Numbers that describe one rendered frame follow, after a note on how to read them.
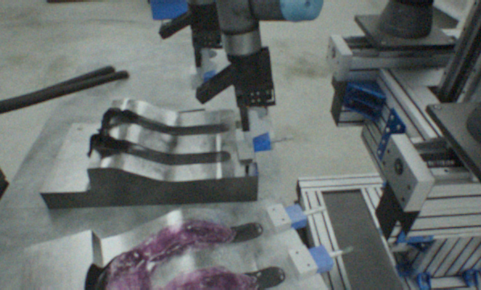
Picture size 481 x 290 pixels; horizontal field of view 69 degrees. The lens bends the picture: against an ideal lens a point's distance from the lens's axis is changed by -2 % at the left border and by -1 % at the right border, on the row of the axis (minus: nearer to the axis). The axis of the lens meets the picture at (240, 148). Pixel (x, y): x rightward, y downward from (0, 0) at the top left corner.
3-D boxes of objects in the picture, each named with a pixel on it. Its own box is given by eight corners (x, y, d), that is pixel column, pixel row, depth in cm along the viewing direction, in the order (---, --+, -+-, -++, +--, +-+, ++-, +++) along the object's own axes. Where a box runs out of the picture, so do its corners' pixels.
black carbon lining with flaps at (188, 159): (230, 128, 96) (229, 98, 90) (231, 171, 84) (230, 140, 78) (99, 132, 95) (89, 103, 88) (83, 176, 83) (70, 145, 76)
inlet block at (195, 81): (235, 80, 108) (235, 64, 104) (236, 89, 104) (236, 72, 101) (192, 81, 107) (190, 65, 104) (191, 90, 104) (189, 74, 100)
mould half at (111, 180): (250, 133, 105) (250, 94, 96) (257, 201, 86) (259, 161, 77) (79, 138, 103) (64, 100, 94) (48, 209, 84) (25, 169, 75)
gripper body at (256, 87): (276, 109, 74) (271, 53, 67) (235, 115, 74) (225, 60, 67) (272, 93, 80) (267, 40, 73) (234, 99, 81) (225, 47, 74)
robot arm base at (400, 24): (416, 17, 110) (427, -16, 104) (439, 38, 99) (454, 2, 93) (369, 18, 110) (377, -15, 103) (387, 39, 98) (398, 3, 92)
